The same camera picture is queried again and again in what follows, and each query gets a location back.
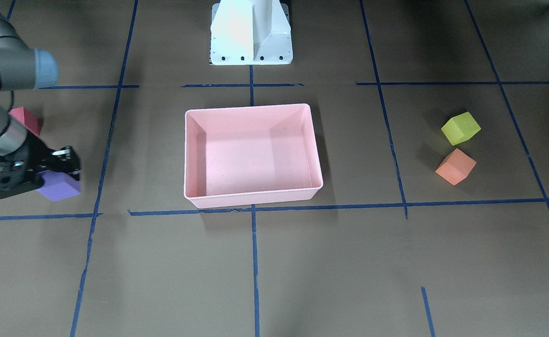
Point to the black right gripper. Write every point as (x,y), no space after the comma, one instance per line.
(34,156)

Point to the purple foam cube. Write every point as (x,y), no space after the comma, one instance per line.
(58,186)

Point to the orange foam cube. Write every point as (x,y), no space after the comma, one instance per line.
(456,167)

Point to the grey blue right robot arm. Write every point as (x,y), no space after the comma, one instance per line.
(21,68)

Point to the pink plastic bin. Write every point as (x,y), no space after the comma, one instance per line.
(250,155)

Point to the red foam cube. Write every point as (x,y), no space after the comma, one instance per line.
(27,119)

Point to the yellow green foam cube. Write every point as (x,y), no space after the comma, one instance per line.
(460,128)

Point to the white pedestal column with base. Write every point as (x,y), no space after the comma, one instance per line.
(250,32)

